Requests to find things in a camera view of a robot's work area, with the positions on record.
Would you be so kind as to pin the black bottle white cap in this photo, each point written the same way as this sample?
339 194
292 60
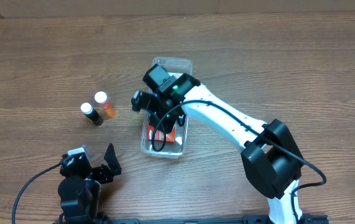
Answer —
88 110

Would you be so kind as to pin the orange bottle white cap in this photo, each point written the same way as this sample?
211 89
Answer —
102 98

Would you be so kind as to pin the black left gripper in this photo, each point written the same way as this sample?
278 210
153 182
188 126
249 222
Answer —
101 172

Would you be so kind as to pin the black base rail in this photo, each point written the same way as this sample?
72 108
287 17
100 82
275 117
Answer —
247 219

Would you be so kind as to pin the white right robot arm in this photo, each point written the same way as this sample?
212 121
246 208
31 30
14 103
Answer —
270 156

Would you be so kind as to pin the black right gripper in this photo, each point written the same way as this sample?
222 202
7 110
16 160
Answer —
165 123

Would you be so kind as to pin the red medicine box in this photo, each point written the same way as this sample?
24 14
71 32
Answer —
159 134

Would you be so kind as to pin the clear plastic container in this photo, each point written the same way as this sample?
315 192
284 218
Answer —
173 150

